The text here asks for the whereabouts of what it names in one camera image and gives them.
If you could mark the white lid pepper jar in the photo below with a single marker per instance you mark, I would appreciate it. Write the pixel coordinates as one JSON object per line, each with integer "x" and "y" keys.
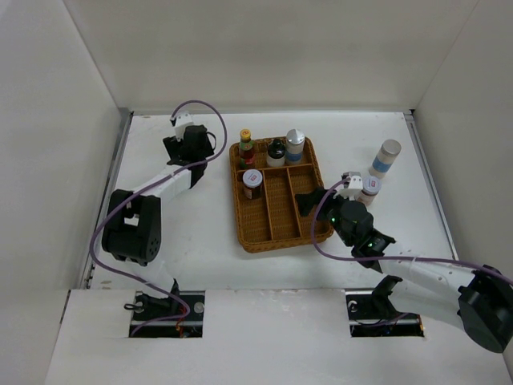
{"x": 252, "y": 182}

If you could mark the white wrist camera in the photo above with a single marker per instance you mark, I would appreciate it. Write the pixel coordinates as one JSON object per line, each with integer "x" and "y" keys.
{"x": 180, "y": 122}
{"x": 352, "y": 184}

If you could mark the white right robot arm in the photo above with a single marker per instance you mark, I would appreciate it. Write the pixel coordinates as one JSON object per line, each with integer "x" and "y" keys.
{"x": 476, "y": 299}

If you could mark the blue label salt jar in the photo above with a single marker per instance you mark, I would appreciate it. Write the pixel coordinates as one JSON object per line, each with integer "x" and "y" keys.
{"x": 294, "y": 145}
{"x": 386, "y": 156}

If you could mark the black cap white bottle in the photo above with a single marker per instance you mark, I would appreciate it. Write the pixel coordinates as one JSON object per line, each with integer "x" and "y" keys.
{"x": 275, "y": 154}

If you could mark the yellow cap red sauce bottle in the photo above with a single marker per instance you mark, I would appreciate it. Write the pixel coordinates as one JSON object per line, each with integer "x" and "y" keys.
{"x": 246, "y": 149}

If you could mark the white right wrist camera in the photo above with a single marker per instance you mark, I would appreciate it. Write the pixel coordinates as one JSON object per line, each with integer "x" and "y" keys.
{"x": 352, "y": 184}

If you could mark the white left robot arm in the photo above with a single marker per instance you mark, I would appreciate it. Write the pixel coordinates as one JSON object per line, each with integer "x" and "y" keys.
{"x": 132, "y": 228}

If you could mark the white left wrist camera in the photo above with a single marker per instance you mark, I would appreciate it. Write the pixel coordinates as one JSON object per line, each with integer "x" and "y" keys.
{"x": 180, "y": 122}

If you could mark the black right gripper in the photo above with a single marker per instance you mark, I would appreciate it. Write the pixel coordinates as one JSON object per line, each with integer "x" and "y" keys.
{"x": 305, "y": 200}

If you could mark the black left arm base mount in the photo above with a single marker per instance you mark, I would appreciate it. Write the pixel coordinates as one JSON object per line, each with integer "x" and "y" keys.
{"x": 164, "y": 317}

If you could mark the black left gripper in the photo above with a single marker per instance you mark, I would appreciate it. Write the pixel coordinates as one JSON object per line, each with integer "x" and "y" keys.
{"x": 174, "y": 147}

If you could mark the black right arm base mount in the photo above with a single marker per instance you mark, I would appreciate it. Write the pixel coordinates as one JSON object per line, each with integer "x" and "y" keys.
{"x": 372, "y": 315}

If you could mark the brown wicker divided basket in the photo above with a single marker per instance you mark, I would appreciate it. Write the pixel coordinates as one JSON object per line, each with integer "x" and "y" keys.
{"x": 272, "y": 220}

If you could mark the red label spice jar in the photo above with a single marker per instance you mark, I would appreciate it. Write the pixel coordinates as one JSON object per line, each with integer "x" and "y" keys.
{"x": 370, "y": 189}

